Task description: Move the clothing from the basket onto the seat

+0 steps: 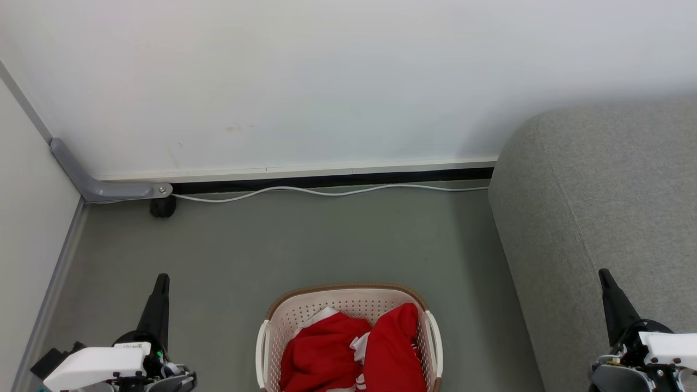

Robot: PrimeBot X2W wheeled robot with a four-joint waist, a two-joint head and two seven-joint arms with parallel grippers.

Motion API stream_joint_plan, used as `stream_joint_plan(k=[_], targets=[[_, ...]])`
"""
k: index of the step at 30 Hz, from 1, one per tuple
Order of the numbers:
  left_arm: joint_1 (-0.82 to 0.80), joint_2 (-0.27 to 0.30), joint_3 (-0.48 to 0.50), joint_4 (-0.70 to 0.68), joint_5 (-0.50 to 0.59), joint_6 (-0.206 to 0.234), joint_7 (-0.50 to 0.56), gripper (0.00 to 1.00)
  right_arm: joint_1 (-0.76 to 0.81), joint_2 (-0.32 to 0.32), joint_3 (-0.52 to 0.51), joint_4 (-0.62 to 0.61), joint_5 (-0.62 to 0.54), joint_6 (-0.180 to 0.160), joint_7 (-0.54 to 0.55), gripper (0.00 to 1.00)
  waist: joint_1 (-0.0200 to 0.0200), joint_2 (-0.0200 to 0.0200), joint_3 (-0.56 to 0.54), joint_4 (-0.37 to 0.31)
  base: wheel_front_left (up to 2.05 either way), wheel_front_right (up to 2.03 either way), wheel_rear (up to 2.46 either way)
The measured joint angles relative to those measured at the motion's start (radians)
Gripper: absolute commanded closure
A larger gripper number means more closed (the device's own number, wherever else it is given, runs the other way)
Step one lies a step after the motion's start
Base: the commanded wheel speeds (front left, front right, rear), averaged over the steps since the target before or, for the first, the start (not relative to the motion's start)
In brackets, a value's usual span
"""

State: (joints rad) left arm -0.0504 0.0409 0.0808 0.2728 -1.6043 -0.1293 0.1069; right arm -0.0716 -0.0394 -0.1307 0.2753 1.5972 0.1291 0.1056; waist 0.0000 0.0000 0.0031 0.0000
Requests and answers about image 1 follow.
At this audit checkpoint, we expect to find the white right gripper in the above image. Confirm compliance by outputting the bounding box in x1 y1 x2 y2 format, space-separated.
590 268 697 392

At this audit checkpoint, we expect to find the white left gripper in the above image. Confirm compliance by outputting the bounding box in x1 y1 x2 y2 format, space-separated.
44 273 197 392

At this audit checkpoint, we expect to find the red Bulls jersey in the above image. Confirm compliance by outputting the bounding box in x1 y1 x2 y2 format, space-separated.
279 307 372 392

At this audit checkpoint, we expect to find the red garment with white stripes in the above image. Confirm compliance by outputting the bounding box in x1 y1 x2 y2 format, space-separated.
351 303 429 392

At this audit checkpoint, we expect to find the grey fabric sofa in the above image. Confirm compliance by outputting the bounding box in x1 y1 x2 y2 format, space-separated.
488 98 697 392

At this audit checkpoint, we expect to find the black caster wheel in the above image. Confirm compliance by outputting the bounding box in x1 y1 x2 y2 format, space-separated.
150 195 178 219

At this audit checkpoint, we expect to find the white perforated laundry basket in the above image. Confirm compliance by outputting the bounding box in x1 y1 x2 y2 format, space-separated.
255 283 444 392

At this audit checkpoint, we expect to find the white and black baseboard strip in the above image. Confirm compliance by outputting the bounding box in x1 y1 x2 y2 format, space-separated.
95 157 499 195

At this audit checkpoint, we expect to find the grey metal corner bracket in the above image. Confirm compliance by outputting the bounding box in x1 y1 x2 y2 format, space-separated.
50 138 174 204

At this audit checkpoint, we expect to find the white floor cable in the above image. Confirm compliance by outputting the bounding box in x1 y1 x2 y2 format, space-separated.
173 183 490 204

